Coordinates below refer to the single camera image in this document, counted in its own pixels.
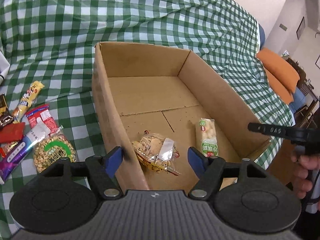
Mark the small peanut pack green label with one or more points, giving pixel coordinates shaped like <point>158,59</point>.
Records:
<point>206,140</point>

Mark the brown cardboard box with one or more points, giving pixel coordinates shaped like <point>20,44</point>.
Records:
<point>141,88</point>

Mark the dark brown chocolate bar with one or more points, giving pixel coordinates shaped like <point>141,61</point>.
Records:
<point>5,117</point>

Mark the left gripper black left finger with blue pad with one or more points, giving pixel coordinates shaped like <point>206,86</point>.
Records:
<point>99,171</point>

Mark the orange cushion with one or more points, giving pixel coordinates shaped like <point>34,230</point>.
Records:
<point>282,77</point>

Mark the clear bag of crackers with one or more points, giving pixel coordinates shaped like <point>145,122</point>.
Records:
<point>157,152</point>

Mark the yellow cow candy bar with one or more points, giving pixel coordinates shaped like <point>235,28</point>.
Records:
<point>26,101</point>

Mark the purple white long snack tube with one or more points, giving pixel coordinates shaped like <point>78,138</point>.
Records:
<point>22,149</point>

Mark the wooden chair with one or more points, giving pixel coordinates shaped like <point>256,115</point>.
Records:
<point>307,115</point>

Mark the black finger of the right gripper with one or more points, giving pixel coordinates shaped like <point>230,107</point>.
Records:
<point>266,129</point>

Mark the round peanut bag green label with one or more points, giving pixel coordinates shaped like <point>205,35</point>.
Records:
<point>52,148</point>

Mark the small red gold candy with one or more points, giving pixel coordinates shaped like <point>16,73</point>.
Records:
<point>7,148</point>

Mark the green white checkered cloth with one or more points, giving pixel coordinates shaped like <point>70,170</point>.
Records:
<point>53,41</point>

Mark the red white snack pouch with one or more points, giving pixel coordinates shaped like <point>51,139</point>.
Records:
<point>42,114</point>

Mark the person's right hand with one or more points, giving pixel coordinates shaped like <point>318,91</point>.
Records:
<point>304,164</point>

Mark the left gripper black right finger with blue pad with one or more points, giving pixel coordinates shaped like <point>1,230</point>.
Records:
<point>212,171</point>

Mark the red snack packet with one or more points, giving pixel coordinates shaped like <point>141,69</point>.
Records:
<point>12,132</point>

